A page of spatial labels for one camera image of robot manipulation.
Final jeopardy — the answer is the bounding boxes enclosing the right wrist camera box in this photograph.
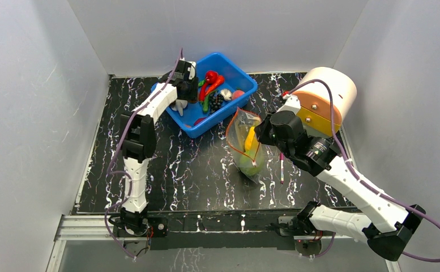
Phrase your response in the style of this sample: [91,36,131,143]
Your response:
[277,94,301,115]

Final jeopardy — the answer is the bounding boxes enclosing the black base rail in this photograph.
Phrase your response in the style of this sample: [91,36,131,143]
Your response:
[54,208,356,252]

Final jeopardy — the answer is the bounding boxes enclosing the blue plastic bin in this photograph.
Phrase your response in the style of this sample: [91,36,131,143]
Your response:
[165,52,258,138]

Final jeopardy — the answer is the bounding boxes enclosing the yellow toy mango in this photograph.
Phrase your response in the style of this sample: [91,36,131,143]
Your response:
[244,126,259,152]

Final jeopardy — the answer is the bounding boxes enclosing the clear zip top bag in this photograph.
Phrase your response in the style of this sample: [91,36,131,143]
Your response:
[226,108,265,184]

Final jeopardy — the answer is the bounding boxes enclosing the round drawer box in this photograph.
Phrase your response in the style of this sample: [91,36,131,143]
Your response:
[292,67,357,138]

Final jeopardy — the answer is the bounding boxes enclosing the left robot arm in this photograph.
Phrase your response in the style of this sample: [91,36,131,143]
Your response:
[106,58,199,236]

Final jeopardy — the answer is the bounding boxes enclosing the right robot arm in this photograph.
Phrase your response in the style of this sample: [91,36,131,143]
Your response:
[254,110,422,261]

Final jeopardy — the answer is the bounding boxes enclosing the dark toy grapes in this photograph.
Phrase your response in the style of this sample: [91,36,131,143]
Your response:
[208,93,224,114]

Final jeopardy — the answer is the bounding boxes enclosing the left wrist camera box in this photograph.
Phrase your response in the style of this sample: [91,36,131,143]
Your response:
[187,61,197,80]

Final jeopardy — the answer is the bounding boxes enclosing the green toy cucumber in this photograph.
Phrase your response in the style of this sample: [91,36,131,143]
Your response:
[202,97,210,114]

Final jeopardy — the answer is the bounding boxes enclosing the pink toy peach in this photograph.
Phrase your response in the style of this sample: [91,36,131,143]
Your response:
[231,90,244,100]

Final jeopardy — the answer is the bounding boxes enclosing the pink marker pen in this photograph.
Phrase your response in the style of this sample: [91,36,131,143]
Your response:
[279,153,284,184]

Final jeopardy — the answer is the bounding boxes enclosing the purple toy sweet potato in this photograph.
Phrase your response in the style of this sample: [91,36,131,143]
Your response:
[193,117,206,126]

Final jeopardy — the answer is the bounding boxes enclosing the white toy garlic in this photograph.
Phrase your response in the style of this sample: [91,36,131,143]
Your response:
[220,88,233,101]

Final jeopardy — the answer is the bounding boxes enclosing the green toy cabbage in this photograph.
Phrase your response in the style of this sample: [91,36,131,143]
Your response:
[237,155,264,176]

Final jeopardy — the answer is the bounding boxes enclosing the white toy mushroom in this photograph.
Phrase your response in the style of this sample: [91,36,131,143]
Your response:
[170,99,189,116]

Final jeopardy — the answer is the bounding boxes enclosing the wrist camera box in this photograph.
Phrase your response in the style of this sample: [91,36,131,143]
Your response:
[277,94,301,115]
[187,61,197,80]

